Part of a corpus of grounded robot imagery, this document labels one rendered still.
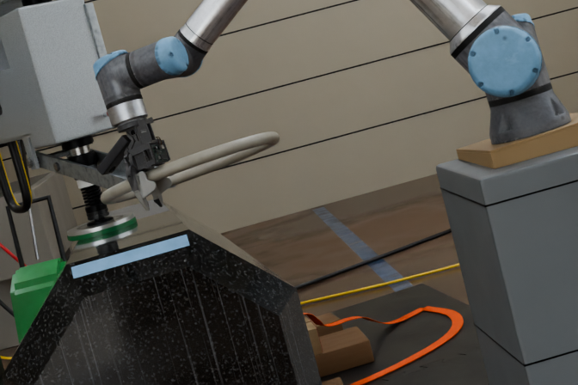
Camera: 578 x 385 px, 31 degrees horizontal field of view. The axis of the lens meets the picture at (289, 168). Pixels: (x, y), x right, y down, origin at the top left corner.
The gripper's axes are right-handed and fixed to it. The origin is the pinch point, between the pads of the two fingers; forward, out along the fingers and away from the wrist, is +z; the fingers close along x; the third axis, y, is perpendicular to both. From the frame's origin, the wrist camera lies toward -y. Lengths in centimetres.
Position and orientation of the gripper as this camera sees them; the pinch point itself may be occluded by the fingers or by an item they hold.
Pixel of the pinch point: (150, 204)
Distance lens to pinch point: 249.5
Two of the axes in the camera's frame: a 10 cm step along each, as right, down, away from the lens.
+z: 3.2, 9.5, -0.2
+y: 8.5, -3.0, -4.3
